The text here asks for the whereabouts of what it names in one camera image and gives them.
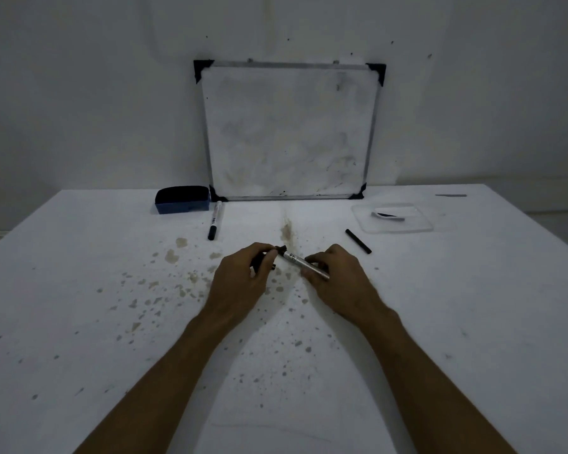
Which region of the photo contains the black marker cap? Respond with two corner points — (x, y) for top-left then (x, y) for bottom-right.
(250, 251), (277, 273)

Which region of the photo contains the person's right forearm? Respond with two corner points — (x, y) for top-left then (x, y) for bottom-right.
(357, 307), (519, 454)

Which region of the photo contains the white framed whiteboard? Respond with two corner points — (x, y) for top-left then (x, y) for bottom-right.
(193, 59), (387, 202)

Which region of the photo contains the white capped whiteboard marker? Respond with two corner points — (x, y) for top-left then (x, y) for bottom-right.
(207, 201), (223, 241)

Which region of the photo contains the person's right hand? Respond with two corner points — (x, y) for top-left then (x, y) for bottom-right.
(301, 244), (393, 325)

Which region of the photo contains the silver whiteboard marker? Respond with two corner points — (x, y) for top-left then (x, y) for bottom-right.
(276, 247), (330, 282)

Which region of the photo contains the black marker refill stick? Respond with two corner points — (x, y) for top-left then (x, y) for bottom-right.
(345, 229), (373, 255)

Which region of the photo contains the person's left hand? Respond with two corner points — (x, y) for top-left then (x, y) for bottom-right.
(206, 242), (278, 320)

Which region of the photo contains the blue whiteboard eraser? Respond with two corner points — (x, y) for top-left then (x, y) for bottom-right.
(154, 185), (212, 215)

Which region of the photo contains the person's left forearm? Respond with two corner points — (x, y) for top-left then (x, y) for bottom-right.
(73, 310), (240, 454)

